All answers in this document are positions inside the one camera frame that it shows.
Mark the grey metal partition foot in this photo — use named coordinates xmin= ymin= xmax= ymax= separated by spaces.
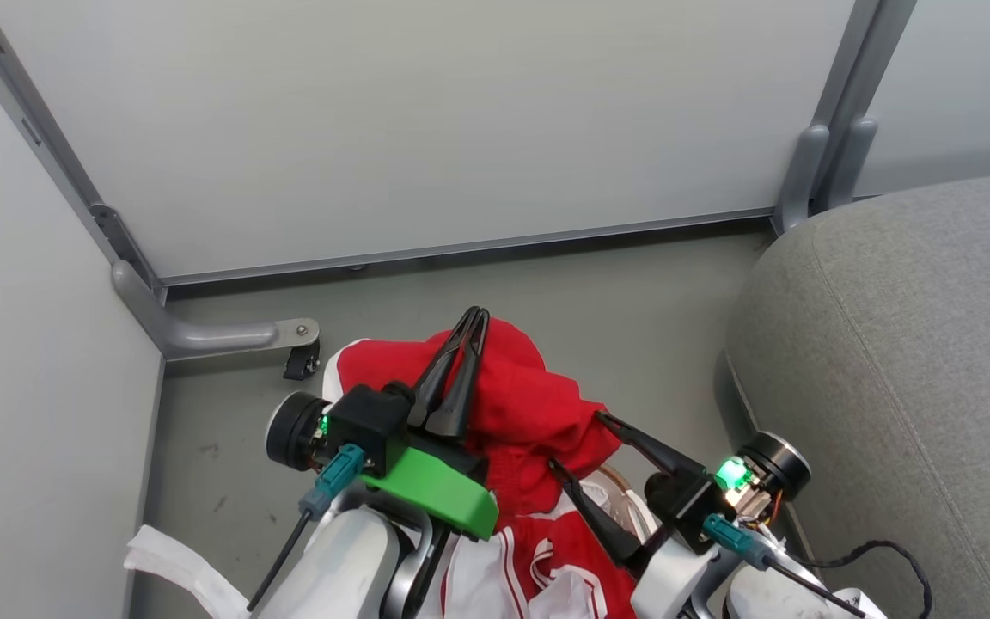
xmin=112 ymin=260 xmax=321 ymax=362

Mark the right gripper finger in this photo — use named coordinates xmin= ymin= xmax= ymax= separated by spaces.
xmin=596 ymin=411 xmax=708 ymax=479
xmin=548 ymin=460 xmax=644 ymax=568

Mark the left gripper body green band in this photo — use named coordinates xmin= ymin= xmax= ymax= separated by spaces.
xmin=266 ymin=391 xmax=501 ymax=542

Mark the grey metal partition rail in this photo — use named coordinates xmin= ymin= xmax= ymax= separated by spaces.
xmin=158 ymin=208 xmax=778 ymax=286

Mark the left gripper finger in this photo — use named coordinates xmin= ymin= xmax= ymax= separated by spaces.
xmin=425 ymin=309 xmax=491 ymax=442
xmin=408 ymin=306 xmax=480 ymax=430

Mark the red garment with white trim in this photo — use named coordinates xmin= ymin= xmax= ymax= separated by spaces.
xmin=323 ymin=318 xmax=639 ymax=619

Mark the right black cable teal connector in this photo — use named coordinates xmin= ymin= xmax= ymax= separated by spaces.
xmin=702 ymin=513 xmax=867 ymax=619

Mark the white laundry basket brown rim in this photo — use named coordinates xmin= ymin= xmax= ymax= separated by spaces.
xmin=585 ymin=464 xmax=661 ymax=553

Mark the black caster wheel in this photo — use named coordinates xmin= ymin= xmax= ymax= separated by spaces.
xmin=283 ymin=342 xmax=322 ymax=382

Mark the black cable teal connector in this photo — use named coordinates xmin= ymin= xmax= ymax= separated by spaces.
xmin=702 ymin=513 xmax=867 ymax=619
xmin=246 ymin=443 xmax=368 ymax=614

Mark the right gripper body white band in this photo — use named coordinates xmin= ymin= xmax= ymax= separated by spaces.
xmin=630 ymin=430 xmax=811 ymax=619

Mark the left black cable teal connector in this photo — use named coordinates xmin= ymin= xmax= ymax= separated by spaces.
xmin=246 ymin=443 xmax=368 ymax=614

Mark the white fabric strip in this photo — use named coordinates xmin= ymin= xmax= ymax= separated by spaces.
xmin=123 ymin=524 xmax=249 ymax=619

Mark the thin black looping cable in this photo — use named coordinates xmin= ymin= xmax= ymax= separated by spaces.
xmin=791 ymin=539 xmax=933 ymax=619

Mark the grey metal partition post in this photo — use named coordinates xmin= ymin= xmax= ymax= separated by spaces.
xmin=823 ymin=0 xmax=919 ymax=214
xmin=773 ymin=0 xmax=884 ymax=235
xmin=0 ymin=0 xmax=168 ymax=302

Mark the grey fabric sofa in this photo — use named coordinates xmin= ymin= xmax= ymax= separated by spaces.
xmin=725 ymin=170 xmax=990 ymax=619

